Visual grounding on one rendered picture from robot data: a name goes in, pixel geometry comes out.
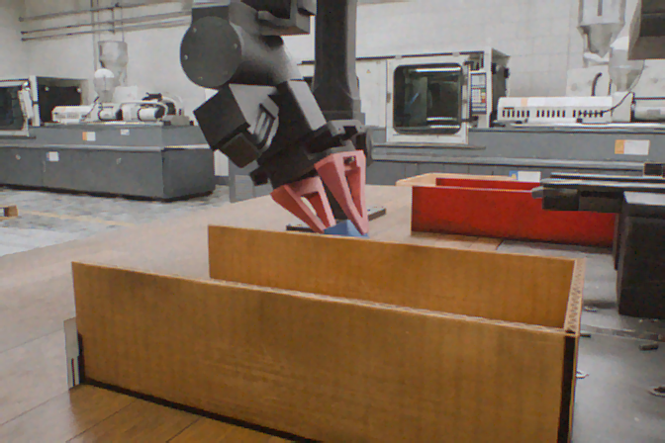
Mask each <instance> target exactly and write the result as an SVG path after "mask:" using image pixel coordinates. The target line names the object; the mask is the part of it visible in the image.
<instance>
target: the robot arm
mask: <svg viewBox="0 0 665 443"><path fill-rule="evenodd" d="M356 4H358V0H204V1H194V2H193V3H192V6H191V14H190V26H189V27H188V28H187V30H186V31H185V34H184V36H183V38H182V41H181V44H180V52H179V55H180V62H181V66H182V68H183V72H184V73H185V75H186V76H187V78H188V79H189V80H190V81H191V82H193V83H194V84H196V85H198V86H201V87H205V88H209V90H212V89H214V91H219V92H217V93H216V94H214V95H213V96H212V97H210V98H209V99H208V100H207V101H205V102H204V103H203V104H200V105H199V107H198V108H196V109H195V110H194V111H193V112H192V113H193V115H194V117H195V119H196V121H197V124H198V126H199V128H200V130H201V132H202V133H203V134H204V136H205V138H206V141H207V143H208V144H209V146H210V148H211V149H212V150H213V151H216V150H218V151H219V152H221V153H222V154H224V155H225V156H226V157H227V158H228V159H229V160H230V161H231V162H232V163H233V164H234V165H235V166H236V167H238V168H240V167H241V168H244V166H246V165H247V164H249V163H250V162H252V161H254V160H256V162H257V164H258V165H260V166H258V167H257V168H255V169H254V170H251V172H250V173H249V174H248V175H249V177H250V179H251V181H252V183H254V185H255V187H258V185H263V184H265V183H267V180H268V181H270V183H271V185H272V188H273V190H275V191H273V192H272V193H270V195H271V197H272V199H273V200H274V201H275V203H277V204H278V205H279V206H281V207H282V208H285V209H286V210H287V211H289V212H290V213H292V214H293V215H294V216H296V218H297V219H300V220H299V221H293V222H290V223H287V224H286V231H296V232H306V233H318V234H324V232H323V229H324V228H326V227H328V226H332V225H335V224H337V223H340V222H345V221H348V220H350V221H351V222H352V224H353V225H354V226H355V228H356V229H358V231H359V233H360V234H361V235H364V234H366V233H368V232H369V225H368V222H370V221H373V220H375V219H378V218H380V217H382V215H385V214H387V207H377V206H365V168H366V167H369V166H373V159H372V150H373V147H374V139H373V133H372V132H371V128H370V127H369V126H366V125H365V115H366V113H361V99H360V94H359V89H358V83H356V72H355V36H356ZM311 16H315V68H314V79H313V86H311V91H310V89H309V87H308V85H307V83H306V82H305V81H304V79H303V76H302V74H301V72H300V70H299V68H298V66H297V64H295V63H294V61H293V58H292V56H291V54H290V52H289V50H288V48H287V46H286V45H285V42H284V40H283V38H282V37H281V36H301V35H309V34H310V24H311ZM301 197H304V198H305V199H307V200H308V201H309V204H310V205H311V206H312V208H313V209H315V211H316V214H313V212H312V211H311V210H310V209H309V208H308V207H307V205H306V204H305V203H304V201H303V200H302V198H301Z"/></svg>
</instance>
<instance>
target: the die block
mask: <svg viewBox="0 0 665 443"><path fill-rule="evenodd" d="M613 257H614V266H615V270H616V271H617V305H618V312H619V313H620V314H627V315H635V316H643V317H651V318H659V319H665V219H649V218H648V217H633V216H627V215H626V214H625V210H624V207H623V205H622V210H621V214H616V226H615V239H614V253H613Z"/></svg>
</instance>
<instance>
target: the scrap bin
mask: <svg viewBox="0 0 665 443"><path fill-rule="evenodd" d="M539 182H540V181H522V180H498V179H472V178H448V177H435V186H428V185H412V202H411V231H416V230H418V231H419V232H431V233H443V234H456V235H468V236H481V237H493V238H505V239H517V240H530V241H542V242H554V243H567V244H579V245H592V246H603V247H614V239H615V226H616V214H611V213H594V212H579V211H577V212H576V211H545V210H542V209H541V197H540V198H536V199H534V198H533V197H532V194H531V191H532V190H533V189H534V188H537V187H539Z"/></svg>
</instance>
